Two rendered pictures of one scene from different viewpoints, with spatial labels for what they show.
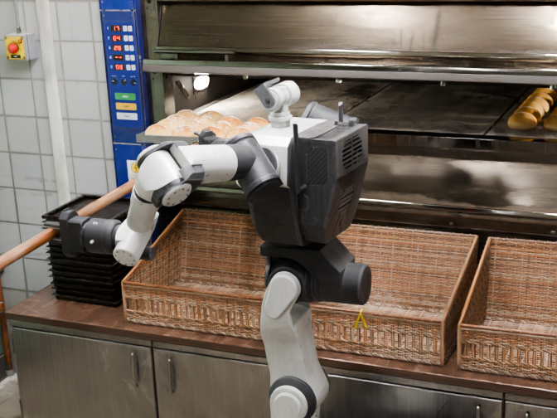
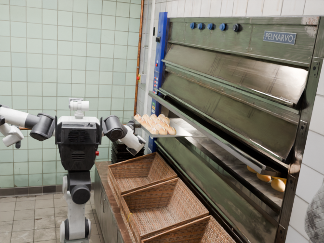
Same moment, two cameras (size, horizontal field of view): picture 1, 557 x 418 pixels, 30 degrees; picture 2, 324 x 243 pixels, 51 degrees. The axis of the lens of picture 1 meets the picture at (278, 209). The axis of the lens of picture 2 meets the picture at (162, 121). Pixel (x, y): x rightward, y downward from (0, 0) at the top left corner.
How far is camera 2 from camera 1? 2.49 m
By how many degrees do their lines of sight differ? 44
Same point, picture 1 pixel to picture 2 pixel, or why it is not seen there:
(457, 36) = (220, 111)
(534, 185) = (231, 200)
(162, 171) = not seen: outside the picture
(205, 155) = (7, 113)
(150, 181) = not seen: outside the picture
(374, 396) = not seen: outside the picture
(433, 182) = (205, 178)
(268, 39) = (180, 93)
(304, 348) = (73, 211)
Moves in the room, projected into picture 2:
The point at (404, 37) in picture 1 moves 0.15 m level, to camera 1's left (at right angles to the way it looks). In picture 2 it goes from (207, 106) to (191, 101)
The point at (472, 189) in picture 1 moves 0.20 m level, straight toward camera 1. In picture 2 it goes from (213, 189) to (189, 194)
